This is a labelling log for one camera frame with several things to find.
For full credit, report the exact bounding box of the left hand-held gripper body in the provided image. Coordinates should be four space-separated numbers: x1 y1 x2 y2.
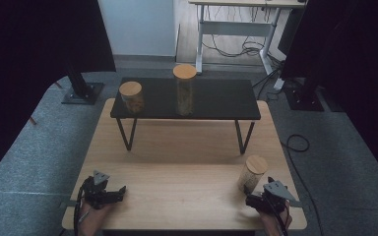
80 169 112 210

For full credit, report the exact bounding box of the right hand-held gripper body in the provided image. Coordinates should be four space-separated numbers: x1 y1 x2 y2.
255 180 297 216

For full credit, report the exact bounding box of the jar with pale grains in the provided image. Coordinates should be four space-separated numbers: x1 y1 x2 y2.
236 154 270 196

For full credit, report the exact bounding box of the black shelf with metal legs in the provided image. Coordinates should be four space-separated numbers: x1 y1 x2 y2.
109 77 262 155

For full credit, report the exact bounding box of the short jar with brown contents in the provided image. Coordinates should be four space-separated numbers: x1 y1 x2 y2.
118 81 146 114

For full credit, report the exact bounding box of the person's left hand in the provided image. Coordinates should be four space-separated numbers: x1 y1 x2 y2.
76 201 113 234

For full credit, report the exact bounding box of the person's right hand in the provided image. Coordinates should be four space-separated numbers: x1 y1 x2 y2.
258 201 293 236

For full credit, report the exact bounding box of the black stand with square base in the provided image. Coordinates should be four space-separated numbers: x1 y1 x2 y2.
283 77 325 112
61 62 106 106

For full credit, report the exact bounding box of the black flat panel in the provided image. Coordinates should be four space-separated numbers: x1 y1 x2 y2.
277 6 307 57

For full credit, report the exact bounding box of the left hand-held gripper cable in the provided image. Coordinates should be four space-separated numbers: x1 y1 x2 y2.
72 176 93 236

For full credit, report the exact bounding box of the black cable with loop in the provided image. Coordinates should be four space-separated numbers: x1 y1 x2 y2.
280 133 320 236

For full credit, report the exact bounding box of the tangle of black cables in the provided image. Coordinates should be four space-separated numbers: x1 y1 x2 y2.
201 4 288 101

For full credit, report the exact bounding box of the white desk frame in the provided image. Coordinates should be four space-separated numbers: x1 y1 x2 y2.
187 0 309 91

